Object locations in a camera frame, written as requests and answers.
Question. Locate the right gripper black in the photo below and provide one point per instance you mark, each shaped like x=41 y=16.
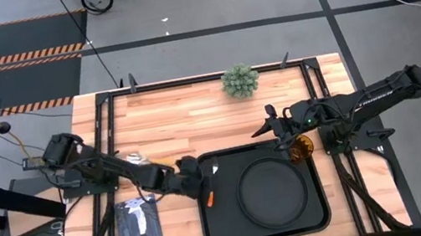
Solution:
x=293 y=121

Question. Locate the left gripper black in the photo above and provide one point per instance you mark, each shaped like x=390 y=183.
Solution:
x=191 y=178

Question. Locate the amber ribbed cup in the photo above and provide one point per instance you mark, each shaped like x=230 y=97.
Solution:
x=304 y=149

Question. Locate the black round plate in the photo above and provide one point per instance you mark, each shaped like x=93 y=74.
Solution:
x=273 y=193

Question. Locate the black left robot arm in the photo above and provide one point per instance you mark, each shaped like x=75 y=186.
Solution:
x=134 y=172

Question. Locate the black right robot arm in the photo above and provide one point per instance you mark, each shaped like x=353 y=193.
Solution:
x=377 y=98

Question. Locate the black serving tray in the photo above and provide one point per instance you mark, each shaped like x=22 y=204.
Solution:
x=229 y=233

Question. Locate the green potted plant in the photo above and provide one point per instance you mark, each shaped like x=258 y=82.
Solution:
x=240 y=80

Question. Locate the Yellowstone picture book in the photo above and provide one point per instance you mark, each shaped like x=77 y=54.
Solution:
x=139 y=229

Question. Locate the black round knob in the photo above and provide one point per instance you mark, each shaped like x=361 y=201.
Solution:
x=3 y=127

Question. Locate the black hazard-striped floor mat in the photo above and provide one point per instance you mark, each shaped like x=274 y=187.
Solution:
x=7 y=40
x=10 y=86

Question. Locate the black aluminium rig frame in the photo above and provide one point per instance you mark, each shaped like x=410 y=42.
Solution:
x=188 y=81

